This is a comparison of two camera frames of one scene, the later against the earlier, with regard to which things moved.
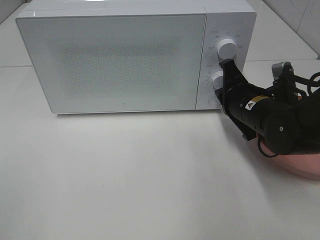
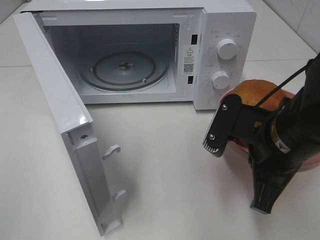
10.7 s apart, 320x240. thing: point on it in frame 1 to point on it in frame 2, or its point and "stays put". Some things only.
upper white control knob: [226, 49] stays put
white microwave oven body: [94, 56] stays put
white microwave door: [115, 63] to [87, 156]
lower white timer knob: [217, 80] stays put
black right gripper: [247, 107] to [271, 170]
